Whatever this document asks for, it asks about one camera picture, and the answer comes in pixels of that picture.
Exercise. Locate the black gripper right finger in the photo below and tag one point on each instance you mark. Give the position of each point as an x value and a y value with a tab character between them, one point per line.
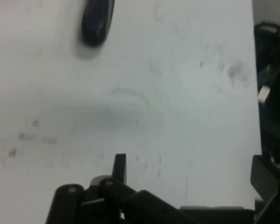
266	177

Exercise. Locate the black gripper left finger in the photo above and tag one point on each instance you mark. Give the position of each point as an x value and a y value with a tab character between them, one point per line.
107	203

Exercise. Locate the black equipment beside table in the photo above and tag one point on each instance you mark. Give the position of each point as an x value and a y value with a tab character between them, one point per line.
274	112

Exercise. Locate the dark oval object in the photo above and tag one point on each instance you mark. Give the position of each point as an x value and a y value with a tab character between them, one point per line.
96	23

